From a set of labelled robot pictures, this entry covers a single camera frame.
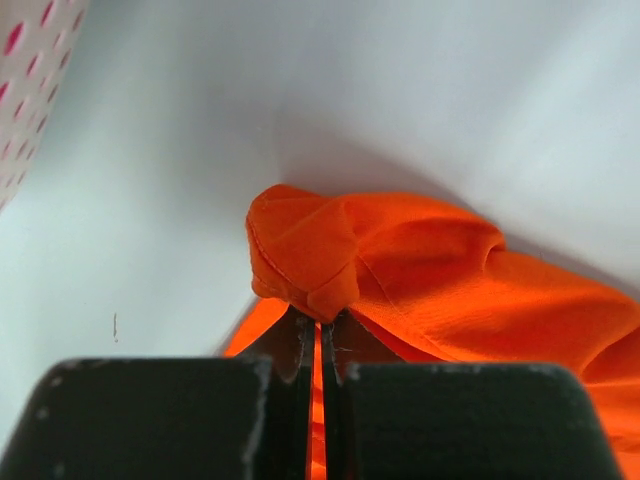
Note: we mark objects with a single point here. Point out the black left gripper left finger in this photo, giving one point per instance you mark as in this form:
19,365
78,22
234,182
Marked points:
288,343

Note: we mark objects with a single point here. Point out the orange t shirt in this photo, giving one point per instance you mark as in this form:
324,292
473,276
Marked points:
434,282

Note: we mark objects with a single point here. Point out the white perforated plastic basket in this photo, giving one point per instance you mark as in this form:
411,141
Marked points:
37,41

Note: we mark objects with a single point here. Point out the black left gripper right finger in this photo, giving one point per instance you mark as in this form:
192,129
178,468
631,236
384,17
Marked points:
347,341

